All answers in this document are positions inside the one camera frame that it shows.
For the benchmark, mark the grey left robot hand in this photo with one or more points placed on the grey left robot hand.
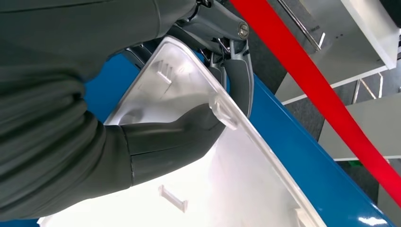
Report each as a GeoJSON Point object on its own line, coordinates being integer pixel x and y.
{"type": "Point", "coordinates": [62, 125]}

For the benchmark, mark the blue steel shelf rack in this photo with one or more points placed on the blue steel shelf rack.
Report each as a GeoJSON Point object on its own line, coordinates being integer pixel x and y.
{"type": "Point", "coordinates": [313, 175]}

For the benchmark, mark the red barrier tape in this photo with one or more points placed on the red barrier tape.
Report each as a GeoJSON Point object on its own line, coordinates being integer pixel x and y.
{"type": "Point", "coordinates": [313, 84]}

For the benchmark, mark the white table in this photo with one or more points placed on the white table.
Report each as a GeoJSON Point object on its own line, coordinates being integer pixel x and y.
{"type": "Point", "coordinates": [344, 47]}

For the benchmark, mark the white cabinet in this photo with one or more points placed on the white cabinet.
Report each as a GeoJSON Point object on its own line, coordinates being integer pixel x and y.
{"type": "Point", "coordinates": [369, 131]}

